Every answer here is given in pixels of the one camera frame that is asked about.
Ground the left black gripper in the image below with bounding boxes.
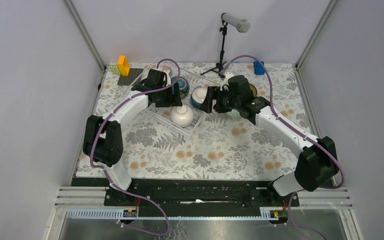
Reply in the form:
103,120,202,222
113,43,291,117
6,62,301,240
156,82,183,108

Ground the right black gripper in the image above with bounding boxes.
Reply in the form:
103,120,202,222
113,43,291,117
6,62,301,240
198,86,241,114

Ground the white ribbed bowl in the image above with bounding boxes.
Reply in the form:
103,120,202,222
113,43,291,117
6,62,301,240
170,105,194,128

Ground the light green celadon bowl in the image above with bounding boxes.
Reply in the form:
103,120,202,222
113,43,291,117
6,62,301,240
226,110,241,119

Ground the dark patterned bowl tan inside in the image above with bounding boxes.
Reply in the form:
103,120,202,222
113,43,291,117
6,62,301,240
248,83,258,97

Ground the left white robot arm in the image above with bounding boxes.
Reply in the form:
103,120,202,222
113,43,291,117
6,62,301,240
82,69,183,206

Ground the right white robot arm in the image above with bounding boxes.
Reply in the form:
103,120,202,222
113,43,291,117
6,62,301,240
199,75,340,206

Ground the teal white spotted bowl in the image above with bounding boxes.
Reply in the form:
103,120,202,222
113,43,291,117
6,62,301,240
190,87,207,110

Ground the dark teal floral bowl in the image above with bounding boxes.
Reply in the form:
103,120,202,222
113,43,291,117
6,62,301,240
177,76,190,99

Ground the dark grey building plate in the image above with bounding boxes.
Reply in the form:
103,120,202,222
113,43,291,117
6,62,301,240
117,68,144,86

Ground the yellow toy block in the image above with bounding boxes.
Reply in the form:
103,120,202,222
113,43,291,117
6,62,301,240
117,55,131,77

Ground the blue toy block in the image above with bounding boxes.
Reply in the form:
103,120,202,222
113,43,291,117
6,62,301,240
253,61,266,75

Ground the lime green toy block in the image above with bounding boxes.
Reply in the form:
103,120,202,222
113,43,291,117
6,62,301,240
108,64,121,75

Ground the grey microphone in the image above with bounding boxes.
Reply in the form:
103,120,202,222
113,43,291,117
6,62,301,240
221,12,251,33

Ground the white wire dish rack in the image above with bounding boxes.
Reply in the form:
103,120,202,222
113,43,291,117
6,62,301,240
142,67,220,137

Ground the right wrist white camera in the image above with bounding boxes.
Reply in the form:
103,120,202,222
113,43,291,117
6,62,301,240
220,71,235,90

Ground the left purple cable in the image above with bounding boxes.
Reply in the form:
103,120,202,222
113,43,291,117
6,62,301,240
89,58,181,237

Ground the purple cable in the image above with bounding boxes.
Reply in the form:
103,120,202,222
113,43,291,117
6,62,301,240
221,54,345,240
89,58,181,237

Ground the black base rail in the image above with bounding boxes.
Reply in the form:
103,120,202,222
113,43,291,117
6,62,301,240
71,177,310,219

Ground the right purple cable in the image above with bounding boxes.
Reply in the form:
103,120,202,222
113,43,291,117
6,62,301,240
221,54,345,240

